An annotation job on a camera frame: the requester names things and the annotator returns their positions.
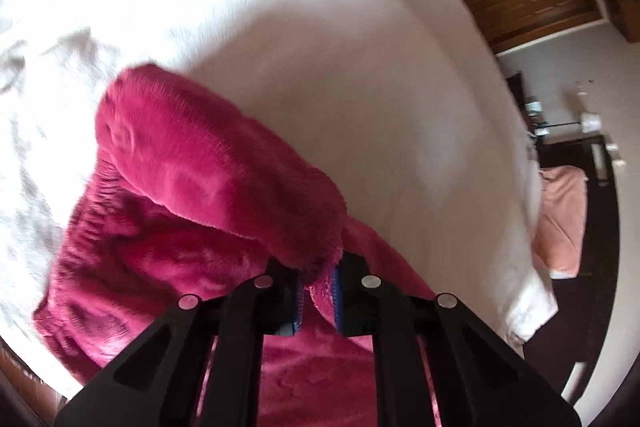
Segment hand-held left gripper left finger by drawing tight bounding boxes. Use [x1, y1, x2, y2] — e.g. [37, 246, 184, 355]
[52, 257, 306, 427]

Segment white bed blanket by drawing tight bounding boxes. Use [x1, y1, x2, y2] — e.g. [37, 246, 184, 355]
[0, 0, 559, 403]

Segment peach pink cloth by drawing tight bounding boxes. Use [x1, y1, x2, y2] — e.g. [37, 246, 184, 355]
[531, 165, 589, 280]

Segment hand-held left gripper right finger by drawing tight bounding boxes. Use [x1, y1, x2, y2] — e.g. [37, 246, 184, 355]
[332, 252, 583, 427]

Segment magenta fleece pants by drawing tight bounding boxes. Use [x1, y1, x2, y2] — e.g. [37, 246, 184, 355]
[32, 63, 441, 427]

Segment brown wooden bed frame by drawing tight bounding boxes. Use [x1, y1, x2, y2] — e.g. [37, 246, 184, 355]
[0, 339, 68, 427]

